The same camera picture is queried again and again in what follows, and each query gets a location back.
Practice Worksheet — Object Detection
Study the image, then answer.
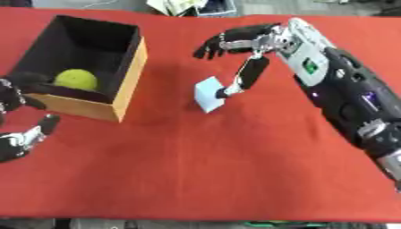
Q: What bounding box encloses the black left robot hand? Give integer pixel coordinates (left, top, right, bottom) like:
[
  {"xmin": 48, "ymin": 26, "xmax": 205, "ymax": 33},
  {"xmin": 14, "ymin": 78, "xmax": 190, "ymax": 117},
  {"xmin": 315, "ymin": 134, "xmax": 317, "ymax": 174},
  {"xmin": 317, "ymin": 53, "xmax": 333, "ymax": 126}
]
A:
[{"xmin": 0, "ymin": 71, "xmax": 63, "ymax": 164}]

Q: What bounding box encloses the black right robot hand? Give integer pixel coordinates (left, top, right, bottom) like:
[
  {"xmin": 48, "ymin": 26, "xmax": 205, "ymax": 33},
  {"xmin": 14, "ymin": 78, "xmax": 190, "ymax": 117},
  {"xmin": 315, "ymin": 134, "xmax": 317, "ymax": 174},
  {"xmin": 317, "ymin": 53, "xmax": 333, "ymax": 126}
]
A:
[{"xmin": 191, "ymin": 22, "xmax": 286, "ymax": 99}]

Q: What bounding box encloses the open cardboard box black inside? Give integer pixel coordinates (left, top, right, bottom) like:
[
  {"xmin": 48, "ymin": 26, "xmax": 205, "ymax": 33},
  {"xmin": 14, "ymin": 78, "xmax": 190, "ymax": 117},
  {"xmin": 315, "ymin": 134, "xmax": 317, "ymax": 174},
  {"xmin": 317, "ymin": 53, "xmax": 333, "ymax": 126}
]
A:
[{"xmin": 7, "ymin": 14, "xmax": 149, "ymax": 123}]

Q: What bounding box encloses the yellow-green ball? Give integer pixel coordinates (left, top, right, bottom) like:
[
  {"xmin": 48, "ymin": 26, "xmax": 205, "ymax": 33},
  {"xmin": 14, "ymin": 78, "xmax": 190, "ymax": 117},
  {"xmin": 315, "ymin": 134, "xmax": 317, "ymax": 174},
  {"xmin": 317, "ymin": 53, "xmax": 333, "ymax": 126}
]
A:
[{"xmin": 53, "ymin": 68, "xmax": 100, "ymax": 91}]

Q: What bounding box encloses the papers and bag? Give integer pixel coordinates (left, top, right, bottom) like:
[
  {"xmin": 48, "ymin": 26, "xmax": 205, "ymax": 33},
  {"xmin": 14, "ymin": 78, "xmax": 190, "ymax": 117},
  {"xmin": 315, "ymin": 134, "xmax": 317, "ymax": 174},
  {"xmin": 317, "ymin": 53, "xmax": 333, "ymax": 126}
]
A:
[{"xmin": 145, "ymin": 0, "xmax": 240, "ymax": 18}]

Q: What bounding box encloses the pale blue cube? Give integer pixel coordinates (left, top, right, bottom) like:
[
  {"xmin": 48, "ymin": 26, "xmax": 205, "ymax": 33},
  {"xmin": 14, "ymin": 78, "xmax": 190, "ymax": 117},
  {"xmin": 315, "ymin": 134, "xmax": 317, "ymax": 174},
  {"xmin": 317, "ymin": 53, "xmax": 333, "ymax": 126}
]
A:
[{"xmin": 192, "ymin": 76, "xmax": 229, "ymax": 115}]

